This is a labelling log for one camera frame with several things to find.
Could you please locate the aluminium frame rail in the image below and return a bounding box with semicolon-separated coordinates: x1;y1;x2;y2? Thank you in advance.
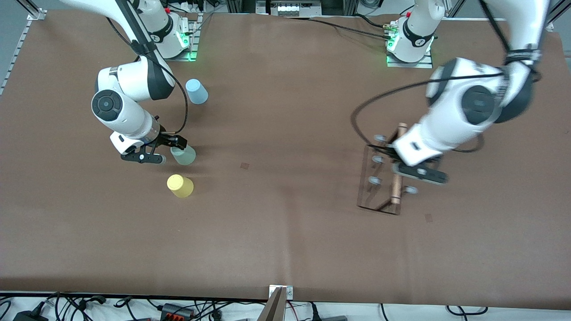
0;9;45;95

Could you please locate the small metal bracket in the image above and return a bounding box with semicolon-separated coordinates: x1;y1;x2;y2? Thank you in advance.
269;285;294;300

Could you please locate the yellow plastic cup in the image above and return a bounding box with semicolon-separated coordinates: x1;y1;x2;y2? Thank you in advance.
166;174;194;198

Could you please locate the aluminium frame strut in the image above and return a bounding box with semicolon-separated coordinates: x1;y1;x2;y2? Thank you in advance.
446;0;467;18

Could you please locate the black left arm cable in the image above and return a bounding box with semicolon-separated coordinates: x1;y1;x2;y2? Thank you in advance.
351;0;511;154

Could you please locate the black wire cup holder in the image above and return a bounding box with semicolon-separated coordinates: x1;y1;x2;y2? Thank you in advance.
356;123;420;216

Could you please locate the brown table cover sheet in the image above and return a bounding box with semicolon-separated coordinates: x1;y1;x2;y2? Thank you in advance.
0;9;571;310

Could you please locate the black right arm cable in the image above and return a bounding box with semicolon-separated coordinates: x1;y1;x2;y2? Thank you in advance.
107;0;189;136

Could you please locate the grey wedge camera post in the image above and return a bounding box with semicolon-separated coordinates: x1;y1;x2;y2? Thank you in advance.
258;287;287;321

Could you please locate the white power strip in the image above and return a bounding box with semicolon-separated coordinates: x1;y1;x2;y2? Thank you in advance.
271;1;309;16

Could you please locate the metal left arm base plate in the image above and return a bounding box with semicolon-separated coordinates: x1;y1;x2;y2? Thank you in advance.
386;20;434;69

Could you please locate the black power adapter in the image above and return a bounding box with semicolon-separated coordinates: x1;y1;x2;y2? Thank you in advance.
12;309;49;321

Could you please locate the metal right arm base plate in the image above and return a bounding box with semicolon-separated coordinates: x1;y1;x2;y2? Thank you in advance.
149;12;203;62

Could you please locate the light blue plastic cup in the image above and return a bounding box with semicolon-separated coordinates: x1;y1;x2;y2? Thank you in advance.
185;78;209;105

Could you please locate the black cable to arm base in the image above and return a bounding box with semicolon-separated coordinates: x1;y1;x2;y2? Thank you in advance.
310;16;395;41

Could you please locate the pale green plastic cup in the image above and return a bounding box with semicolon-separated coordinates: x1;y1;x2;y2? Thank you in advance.
170;144;197;166

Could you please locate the black looped cable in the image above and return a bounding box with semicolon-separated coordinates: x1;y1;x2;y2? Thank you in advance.
446;305;489;317

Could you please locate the orange black connector box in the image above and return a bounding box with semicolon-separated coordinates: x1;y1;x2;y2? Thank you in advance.
160;303;195;320

